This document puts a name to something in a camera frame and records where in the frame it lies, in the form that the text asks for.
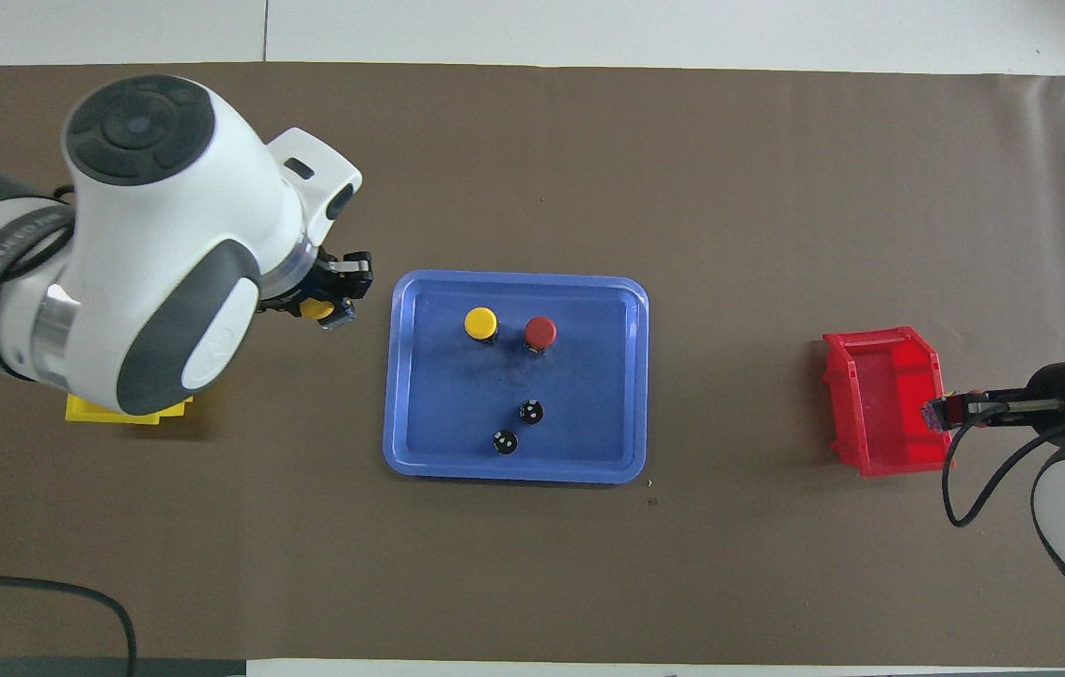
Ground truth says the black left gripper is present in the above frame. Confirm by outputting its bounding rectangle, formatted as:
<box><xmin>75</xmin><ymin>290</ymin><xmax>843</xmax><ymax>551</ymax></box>
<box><xmin>259</xmin><ymin>243</ymin><xmax>373</xmax><ymax>330</ymax></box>

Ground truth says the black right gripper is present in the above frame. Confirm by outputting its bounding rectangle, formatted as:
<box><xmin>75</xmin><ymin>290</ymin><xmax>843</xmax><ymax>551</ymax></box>
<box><xmin>925</xmin><ymin>365</ymin><xmax>1065</xmax><ymax>433</ymax></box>

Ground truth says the red plastic bin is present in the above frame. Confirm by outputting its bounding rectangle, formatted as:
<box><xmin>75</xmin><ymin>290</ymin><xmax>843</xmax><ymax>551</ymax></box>
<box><xmin>821</xmin><ymin>325</ymin><xmax>956</xmax><ymax>479</ymax></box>

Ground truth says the blue plastic tray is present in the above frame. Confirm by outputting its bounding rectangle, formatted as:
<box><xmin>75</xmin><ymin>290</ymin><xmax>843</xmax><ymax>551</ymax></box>
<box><xmin>383</xmin><ymin>270</ymin><xmax>650</xmax><ymax>485</ymax></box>

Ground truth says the yellow plastic bin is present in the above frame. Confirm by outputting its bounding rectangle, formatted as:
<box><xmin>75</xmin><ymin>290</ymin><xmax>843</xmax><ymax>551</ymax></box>
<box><xmin>65</xmin><ymin>393</ymin><xmax>195</xmax><ymax>426</ymax></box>

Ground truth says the brown paper table mat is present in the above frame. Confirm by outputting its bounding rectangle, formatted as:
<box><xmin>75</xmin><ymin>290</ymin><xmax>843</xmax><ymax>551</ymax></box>
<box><xmin>0</xmin><ymin>62</ymin><xmax>1065</xmax><ymax>669</ymax></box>

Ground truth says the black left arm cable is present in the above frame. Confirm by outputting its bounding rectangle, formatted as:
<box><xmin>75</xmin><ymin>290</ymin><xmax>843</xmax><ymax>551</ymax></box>
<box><xmin>0</xmin><ymin>571</ymin><xmax>139</xmax><ymax>677</ymax></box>

